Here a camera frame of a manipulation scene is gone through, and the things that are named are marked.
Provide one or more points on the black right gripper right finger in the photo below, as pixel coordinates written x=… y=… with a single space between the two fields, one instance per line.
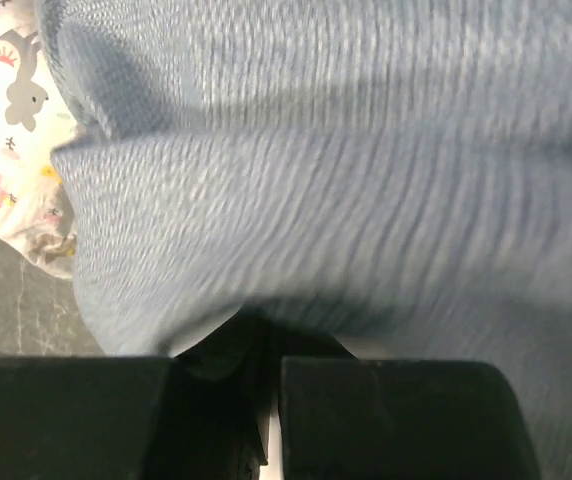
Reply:
x=338 y=417

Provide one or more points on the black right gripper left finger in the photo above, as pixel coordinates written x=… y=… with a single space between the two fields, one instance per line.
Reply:
x=192 y=417

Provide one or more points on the blue fish print pillowcase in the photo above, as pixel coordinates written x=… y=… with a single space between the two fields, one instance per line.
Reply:
x=397 y=171

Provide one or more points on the white floral print pillow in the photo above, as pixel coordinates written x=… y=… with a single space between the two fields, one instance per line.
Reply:
x=36 y=217

